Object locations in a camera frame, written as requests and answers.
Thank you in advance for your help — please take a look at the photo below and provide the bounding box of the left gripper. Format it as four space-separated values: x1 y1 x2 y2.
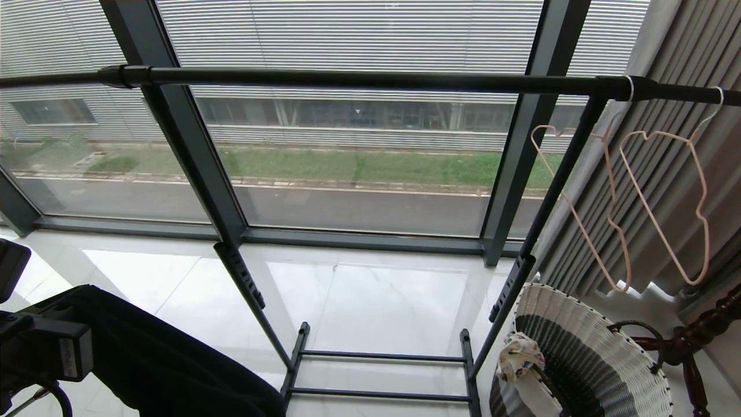
0 310 94 384

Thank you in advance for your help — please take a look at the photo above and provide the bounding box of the black garment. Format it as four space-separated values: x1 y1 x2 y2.
35 284 288 417

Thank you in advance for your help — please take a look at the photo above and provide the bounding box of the cream printed garment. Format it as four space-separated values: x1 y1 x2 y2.
497 331 562 417

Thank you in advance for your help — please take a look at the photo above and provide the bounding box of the pink clothes hanger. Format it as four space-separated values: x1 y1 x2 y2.
530 78 636 293
618 87 725 287

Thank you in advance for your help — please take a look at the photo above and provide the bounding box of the black clothes rack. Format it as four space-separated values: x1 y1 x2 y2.
0 64 741 417

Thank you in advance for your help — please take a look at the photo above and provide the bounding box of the white laundry basket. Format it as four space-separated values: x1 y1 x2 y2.
489 283 675 417

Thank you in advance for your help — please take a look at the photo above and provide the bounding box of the window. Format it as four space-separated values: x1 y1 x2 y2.
0 0 652 267

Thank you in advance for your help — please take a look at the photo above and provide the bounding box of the dark brown wooden stand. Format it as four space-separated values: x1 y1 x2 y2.
608 287 741 417

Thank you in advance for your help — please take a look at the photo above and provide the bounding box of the beige curtain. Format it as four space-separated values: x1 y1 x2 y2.
533 0 741 302

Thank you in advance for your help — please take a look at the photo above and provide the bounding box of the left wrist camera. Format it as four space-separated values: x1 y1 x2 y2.
0 239 32 305

